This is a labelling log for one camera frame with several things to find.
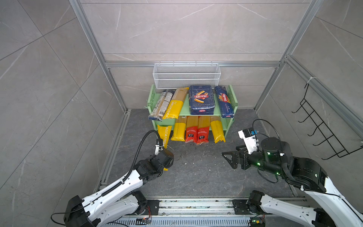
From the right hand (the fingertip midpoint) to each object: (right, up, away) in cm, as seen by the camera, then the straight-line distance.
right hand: (231, 151), depth 59 cm
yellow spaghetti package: (+1, +8, +29) cm, 31 cm away
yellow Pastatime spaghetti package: (-26, +20, +22) cm, 40 cm away
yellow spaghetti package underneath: (-32, +6, +23) cm, 40 cm away
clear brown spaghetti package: (-34, +22, +23) cm, 46 cm away
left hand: (-30, -5, +20) cm, 37 cm away
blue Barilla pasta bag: (-10, +25, +21) cm, 34 cm away
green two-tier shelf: (+10, +12, +37) cm, 40 cm away
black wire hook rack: (+48, +7, +8) cm, 49 cm away
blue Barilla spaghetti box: (+4, +21, +20) cm, 29 cm away
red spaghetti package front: (-8, +5, +27) cm, 29 cm away
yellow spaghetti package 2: (-23, +5, +27) cm, 36 cm away
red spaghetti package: (-15, +8, +29) cm, 34 cm away
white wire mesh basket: (-22, +46, +42) cm, 66 cm away
